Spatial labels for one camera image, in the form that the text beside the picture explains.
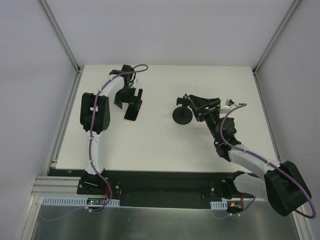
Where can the black phone pink case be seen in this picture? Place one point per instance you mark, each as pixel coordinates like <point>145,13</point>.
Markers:
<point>132,111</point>

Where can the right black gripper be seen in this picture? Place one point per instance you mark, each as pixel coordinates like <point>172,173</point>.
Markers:
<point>206,109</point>

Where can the aluminium frame post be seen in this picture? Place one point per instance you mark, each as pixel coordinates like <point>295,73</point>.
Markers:
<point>295,4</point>
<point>59,34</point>

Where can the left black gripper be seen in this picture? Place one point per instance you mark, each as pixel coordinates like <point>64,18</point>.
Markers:
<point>129,98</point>

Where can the black phone stand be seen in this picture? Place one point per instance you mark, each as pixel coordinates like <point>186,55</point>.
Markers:
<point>183,114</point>

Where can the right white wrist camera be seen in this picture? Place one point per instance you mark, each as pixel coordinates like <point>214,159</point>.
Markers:
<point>228,106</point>

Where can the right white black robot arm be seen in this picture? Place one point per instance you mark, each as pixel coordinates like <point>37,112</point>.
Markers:
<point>280,183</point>

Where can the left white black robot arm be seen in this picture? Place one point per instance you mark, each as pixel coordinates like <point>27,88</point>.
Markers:
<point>95,118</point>

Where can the right aluminium frame post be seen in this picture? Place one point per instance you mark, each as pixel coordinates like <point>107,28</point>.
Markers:
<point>295,4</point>

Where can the right white cable duct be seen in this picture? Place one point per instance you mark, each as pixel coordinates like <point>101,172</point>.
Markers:
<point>219,205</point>

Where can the aluminium rail left front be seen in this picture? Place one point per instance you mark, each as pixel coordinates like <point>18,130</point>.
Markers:
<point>55,185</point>

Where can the white cable duct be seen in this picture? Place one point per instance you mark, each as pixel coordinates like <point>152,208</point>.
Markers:
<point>219,205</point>
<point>71,201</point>

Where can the left aluminium frame post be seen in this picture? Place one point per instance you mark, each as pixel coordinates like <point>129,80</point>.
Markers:
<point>59,34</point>

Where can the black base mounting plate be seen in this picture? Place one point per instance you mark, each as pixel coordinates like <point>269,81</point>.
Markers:
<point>155,189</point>

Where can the left white cable duct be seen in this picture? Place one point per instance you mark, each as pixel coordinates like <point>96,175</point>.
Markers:
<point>71,201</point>

